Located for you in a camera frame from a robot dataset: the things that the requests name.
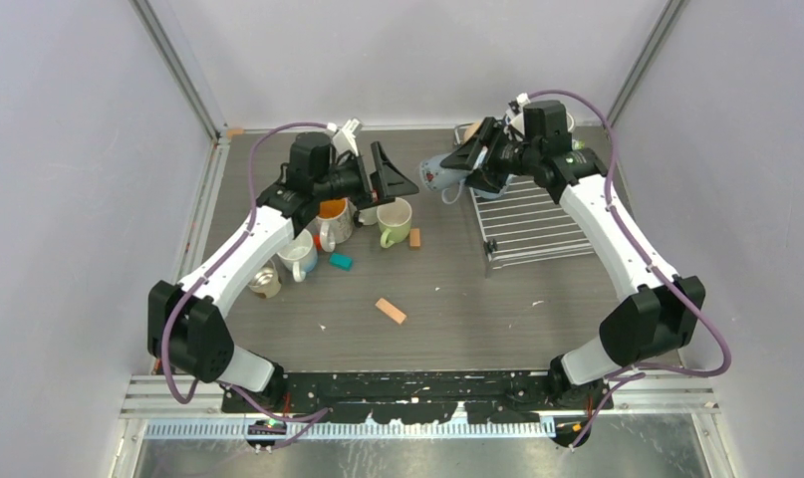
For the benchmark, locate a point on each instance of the small grey blue mug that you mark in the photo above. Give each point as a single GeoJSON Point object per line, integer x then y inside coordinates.
{"type": "Point", "coordinates": [446, 174]}

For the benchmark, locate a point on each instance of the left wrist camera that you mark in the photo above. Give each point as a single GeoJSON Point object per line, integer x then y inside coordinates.
{"type": "Point", "coordinates": [344, 136]}

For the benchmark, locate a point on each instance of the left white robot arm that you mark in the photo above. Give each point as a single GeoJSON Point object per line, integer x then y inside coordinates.
{"type": "Point", "coordinates": [186, 320]}

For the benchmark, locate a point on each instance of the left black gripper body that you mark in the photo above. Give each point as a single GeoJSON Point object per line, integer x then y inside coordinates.
{"type": "Point", "coordinates": [342, 182]}

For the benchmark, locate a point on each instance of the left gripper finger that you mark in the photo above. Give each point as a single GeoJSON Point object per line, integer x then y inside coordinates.
{"type": "Point", "coordinates": [373, 189]}
{"type": "Point", "coordinates": [400, 185]}

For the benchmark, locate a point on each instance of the wire dish rack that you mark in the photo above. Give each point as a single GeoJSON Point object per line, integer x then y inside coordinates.
{"type": "Point", "coordinates": [523, 225]}

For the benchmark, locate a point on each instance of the long light wooden block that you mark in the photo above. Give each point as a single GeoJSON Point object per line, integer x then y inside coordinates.
{"type": "Point", "coordinates": [391, 311]}

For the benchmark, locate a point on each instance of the beige brown cup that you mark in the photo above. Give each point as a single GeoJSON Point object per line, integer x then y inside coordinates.
{"type": "Point", "coordinates": [266, 283]}

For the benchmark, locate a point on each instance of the white fluted bowl cup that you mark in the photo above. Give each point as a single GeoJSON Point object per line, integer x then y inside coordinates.
{"type": "Point", "coordinates": [366, 216]}

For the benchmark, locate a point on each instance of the blue white gradient mug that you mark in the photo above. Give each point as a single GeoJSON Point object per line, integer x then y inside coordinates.
{"type": "Point", "coordinates": [300, 256]}

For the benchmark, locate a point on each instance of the small brown wooden block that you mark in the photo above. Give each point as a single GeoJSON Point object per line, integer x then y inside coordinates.
{"type": "Point", "coordinates": [414, 238]}

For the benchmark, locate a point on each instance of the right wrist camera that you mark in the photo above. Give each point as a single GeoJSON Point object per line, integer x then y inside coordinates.
{"type": "Point", "coordinates": [513, 118]}

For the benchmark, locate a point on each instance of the light blue mug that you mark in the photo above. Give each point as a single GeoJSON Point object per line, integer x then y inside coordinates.
{"type": "Point", "coordinates": [500, 193]}

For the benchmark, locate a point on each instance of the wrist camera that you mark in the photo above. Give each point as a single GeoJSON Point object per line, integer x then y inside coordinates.
{"type": "Point", "coordinates": [513, 118]}
{"type": "Point", "coordinates": [344, 136]}

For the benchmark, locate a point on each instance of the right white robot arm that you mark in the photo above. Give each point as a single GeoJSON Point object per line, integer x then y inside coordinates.
{"type": "Point", "coordinates": [652, 318]}

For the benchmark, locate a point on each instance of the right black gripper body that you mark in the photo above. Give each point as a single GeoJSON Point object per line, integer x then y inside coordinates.
{"type": "Point", "coordinates": [515, 158]}

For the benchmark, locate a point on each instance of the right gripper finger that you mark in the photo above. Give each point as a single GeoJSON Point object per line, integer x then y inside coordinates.
{"type": "Point", "coordinates": [485, 183]}
{"type": "Point", "coordinates": [464, 157]}

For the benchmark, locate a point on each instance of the teal block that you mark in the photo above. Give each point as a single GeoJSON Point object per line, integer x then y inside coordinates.
{"type": "Point", "coordinates": [341, 261]}

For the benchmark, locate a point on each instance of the light green mug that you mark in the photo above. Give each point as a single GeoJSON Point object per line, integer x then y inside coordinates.
{"type": "Point", "coordinates": [394, 220]}

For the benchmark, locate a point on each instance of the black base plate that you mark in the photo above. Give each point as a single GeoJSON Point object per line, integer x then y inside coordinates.
{"type": "Point", "coordinates": [419, 397]}

